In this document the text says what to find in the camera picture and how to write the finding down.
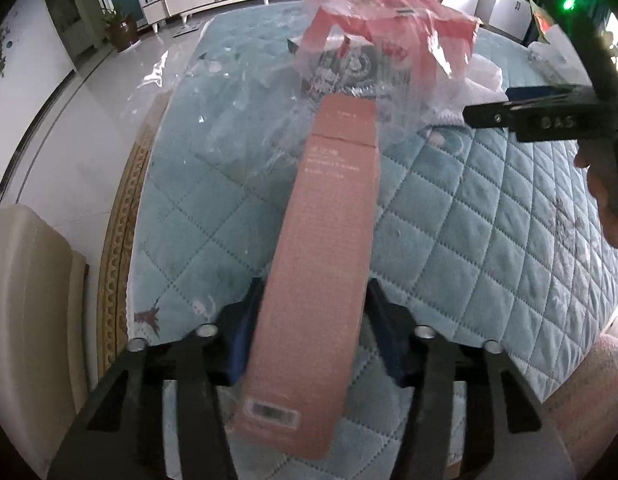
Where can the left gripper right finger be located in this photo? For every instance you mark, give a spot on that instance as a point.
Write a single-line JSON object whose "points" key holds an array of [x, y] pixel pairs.
{"points": [[507, 434]]}

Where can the beige sofa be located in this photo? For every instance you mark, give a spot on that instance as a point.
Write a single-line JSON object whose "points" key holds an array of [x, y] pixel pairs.
{"points": [[43, 379]]}

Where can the white side cabinet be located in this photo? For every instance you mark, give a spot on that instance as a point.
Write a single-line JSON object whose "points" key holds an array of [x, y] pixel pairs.
{"points": [[510, 18]]}

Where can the light blue quilted table cover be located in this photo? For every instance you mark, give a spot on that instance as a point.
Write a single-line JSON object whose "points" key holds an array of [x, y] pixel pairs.
{"points": [[476, 233]]}

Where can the white plastic bag far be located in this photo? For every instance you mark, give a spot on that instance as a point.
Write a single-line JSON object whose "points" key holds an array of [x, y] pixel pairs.
{"points": [[557, 59]]}

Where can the person right hand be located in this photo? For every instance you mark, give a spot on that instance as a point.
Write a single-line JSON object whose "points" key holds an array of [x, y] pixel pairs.
{"points": [[597, 156]]}

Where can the patterned beige carpet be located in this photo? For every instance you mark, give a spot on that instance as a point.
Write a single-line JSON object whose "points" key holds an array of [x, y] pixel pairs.
{"points": [[111, 299]]}

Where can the white red plastic bag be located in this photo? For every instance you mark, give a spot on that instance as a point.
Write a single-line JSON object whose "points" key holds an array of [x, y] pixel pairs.
{"points": [[484, 90]]}

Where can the long pink cardboard box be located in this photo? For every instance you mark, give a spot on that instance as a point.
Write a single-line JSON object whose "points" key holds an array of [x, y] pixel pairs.
{"points": [[307, 332]]}

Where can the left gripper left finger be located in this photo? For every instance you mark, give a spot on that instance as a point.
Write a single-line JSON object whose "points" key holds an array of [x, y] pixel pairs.
{"points": [[118, 433]]}

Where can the pink clear plastic bag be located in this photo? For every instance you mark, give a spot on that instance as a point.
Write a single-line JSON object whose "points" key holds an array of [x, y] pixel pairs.
{"points": [[408, 58]]}

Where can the dark pot floor plant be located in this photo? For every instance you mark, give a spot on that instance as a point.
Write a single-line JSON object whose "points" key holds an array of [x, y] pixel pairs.
{"points": [[121, 29]]}

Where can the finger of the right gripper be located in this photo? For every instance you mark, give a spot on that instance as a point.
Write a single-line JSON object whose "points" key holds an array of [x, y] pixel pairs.
{"points": [[549, 94], [490, 115]]}

